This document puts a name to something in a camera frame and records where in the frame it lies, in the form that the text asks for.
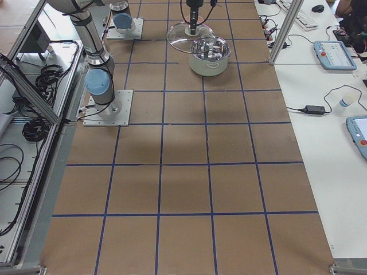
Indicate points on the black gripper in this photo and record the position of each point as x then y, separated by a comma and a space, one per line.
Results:
192, 4

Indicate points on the blue teach pendant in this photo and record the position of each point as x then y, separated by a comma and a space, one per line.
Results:
356, 126
333, 55

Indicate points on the white keyboard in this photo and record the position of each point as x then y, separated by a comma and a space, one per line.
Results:
302, 19

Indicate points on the pale green electric pot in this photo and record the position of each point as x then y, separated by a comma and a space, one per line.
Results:
209, 56

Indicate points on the glass pot lid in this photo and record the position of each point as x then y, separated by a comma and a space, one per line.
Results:
180, 38

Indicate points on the paper cup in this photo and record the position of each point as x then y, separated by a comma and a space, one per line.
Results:
348, 99

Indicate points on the black laptop power brick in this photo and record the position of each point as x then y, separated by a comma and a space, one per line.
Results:
313, 110

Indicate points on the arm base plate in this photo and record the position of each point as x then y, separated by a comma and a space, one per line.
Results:
136, 34
117, 113

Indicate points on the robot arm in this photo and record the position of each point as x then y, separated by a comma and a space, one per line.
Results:
121, 17
99, 80

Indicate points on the black computer mouse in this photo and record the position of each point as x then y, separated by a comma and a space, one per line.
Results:
318, 9

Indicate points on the aluminium frame post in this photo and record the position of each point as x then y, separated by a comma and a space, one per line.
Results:
284, 30

